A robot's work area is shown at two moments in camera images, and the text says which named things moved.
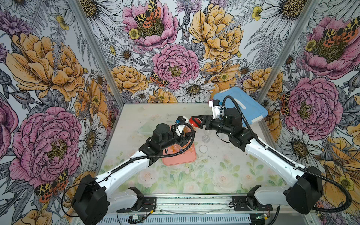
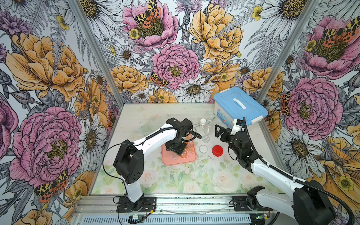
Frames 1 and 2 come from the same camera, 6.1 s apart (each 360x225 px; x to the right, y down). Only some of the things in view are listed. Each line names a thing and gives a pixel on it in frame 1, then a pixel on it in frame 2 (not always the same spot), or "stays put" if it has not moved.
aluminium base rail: (205, 210) stays put
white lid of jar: (203, 149) stays put
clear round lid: (206, 139) stays put
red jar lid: (195, 121) to (217, 150)
